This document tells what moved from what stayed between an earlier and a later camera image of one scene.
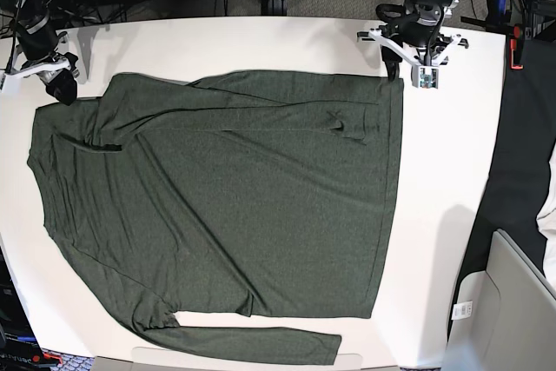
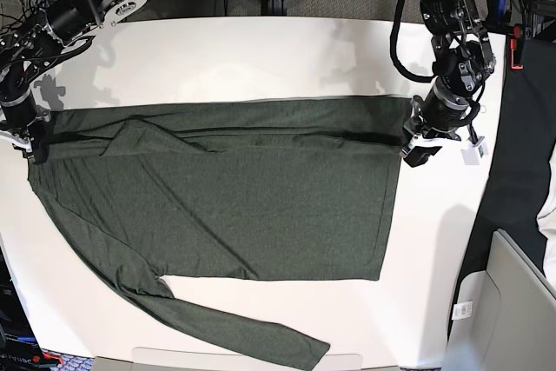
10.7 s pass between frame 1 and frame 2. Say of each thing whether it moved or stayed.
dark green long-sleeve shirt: moved
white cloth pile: stayed
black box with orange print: stayed
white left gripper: moved
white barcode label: stayed
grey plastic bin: stayed
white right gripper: moved
